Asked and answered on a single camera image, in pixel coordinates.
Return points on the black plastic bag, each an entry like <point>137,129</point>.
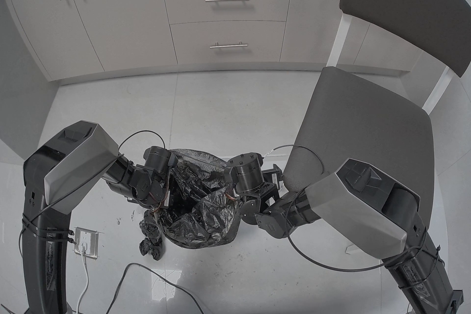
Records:
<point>206,217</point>

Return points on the black plastic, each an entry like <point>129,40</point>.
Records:
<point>151,250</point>

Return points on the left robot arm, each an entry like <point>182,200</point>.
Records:
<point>81,165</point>

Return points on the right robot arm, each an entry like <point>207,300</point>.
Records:
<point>360,213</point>

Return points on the grey chair with white legs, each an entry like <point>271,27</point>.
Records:
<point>368,128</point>

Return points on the beige cabinet with drawers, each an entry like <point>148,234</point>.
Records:
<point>128,10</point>

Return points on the grey cupboard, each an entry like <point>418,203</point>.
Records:
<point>22,84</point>

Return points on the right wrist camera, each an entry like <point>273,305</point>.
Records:
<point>275,178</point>

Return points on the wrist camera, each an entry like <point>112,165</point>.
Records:
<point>275,178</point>
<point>168,200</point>

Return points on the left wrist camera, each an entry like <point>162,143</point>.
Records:
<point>168,200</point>

